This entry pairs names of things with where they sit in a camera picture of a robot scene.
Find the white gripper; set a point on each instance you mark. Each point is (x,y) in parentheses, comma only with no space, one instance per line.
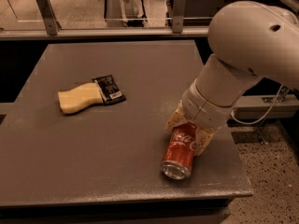
(202,108)

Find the red coke can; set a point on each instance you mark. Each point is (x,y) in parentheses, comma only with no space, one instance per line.
(178,158)

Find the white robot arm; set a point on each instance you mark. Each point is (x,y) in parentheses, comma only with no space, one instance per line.
(249,41)

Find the black rxbar chocolate wrapper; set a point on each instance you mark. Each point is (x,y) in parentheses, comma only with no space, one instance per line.
(109,90)

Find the yellow sponge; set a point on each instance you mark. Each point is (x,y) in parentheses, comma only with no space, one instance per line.
(79,98)

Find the horizontal metal rail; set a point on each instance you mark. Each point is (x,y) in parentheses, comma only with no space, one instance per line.
(131,32)

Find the right metal railing bracket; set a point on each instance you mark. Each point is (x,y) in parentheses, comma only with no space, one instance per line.
(178,16)

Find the metal railing bracket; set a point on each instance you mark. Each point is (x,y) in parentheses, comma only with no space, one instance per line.
(51,25)
(178,16)

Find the left metal railing bracket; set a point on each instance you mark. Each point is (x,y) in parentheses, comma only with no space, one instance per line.
(51,25)

